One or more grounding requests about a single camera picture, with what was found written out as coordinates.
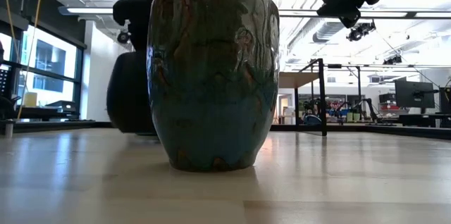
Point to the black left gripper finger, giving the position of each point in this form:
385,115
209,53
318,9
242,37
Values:
141,34

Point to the black mug with green inside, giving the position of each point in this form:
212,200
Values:
127,93

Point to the blue-green glazed brown mug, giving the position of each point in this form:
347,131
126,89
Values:
211,93

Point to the wooden shelf with black legs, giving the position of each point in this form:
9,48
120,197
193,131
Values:
294,79

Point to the black round ceiling speaker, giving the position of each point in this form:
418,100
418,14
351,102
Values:
123,36

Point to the long ceiling light bar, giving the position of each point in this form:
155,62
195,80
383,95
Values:
91,10

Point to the black computer monitor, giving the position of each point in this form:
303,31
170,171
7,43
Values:
414,93

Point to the black desk device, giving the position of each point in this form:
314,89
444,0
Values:
61,106

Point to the dark blue bag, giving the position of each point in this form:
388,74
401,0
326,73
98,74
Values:
313,120

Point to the yellow box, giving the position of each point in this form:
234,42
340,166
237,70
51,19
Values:
30,99

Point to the black ceiling-mounted camera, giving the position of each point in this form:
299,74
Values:
359,32

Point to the window with black frame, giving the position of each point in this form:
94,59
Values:
53,58

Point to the black metal table frame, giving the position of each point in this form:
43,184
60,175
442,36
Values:
405,131

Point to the white table post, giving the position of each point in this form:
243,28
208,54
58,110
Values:
8,129

